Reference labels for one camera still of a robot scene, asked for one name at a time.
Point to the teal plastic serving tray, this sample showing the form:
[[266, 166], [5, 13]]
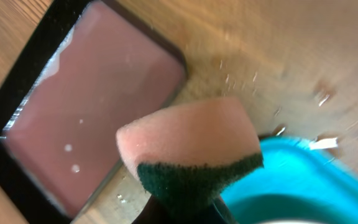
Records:
[[295, 183]]

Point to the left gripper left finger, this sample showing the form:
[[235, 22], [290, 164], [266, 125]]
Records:
[[154, 212]]

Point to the black tray with red liquid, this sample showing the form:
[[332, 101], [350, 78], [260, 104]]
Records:
[[89, 68]]

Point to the green and pink sponge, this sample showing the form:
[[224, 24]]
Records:
[[186, 155]]

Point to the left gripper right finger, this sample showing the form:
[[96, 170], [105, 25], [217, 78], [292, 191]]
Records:
[[217, 213]]

